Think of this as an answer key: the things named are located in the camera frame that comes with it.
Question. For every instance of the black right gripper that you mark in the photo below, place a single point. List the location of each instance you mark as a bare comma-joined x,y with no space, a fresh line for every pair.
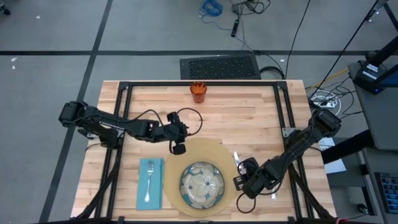
259,182

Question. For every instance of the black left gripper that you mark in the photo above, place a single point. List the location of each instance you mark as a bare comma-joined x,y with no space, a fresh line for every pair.
169,133

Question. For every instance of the silver knife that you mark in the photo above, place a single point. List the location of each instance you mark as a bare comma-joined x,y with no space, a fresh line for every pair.
237,158

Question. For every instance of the teal cloth napkin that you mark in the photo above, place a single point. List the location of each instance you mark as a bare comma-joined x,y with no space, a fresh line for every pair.
157,186

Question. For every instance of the silver fork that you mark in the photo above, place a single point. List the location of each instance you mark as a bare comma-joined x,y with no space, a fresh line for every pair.
149,183

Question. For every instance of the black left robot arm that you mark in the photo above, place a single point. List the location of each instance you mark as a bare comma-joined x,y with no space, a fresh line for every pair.
109,123

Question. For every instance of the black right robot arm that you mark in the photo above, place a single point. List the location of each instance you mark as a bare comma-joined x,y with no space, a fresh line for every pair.
311,133

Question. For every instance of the round woven tan placemat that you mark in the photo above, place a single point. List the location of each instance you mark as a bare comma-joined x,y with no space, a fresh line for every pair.
174,155

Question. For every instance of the silver spoon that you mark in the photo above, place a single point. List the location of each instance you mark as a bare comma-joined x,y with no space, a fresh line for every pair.
273,196

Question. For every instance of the black perforated floor mat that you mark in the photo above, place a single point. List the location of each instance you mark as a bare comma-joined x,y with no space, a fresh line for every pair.
220,67

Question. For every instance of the white paper sheet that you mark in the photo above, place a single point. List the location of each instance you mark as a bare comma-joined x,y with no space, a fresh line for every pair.
335,161

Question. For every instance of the black metal beam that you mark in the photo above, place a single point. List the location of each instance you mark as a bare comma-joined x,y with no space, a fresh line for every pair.
348,147
384,49

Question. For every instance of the white power strip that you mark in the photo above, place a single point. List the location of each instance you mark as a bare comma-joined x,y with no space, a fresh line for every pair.
325,104

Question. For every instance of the black power strip bar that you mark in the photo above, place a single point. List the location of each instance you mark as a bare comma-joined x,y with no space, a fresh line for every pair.
235,28

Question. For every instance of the keyboard with blue keys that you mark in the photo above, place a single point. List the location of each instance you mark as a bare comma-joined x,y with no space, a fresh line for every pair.
390,191

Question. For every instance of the grey equipment cart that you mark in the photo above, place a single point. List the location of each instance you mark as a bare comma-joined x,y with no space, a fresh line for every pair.
379,118

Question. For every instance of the black box with blue light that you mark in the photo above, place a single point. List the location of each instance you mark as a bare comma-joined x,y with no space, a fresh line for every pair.
370,76

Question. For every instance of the black caster wheel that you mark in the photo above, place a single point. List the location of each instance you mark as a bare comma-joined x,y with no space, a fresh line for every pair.
4,9

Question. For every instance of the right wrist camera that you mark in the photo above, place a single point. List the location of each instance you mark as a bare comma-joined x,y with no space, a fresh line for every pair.
250,163

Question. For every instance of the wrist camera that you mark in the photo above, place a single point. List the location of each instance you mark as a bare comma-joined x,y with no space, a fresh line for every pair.
250,163
173,118

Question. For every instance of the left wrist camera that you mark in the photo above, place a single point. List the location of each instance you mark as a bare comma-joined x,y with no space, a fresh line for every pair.
173,118

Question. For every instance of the black aluminium table frame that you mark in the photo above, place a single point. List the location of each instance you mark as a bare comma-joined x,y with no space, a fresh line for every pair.
202,83

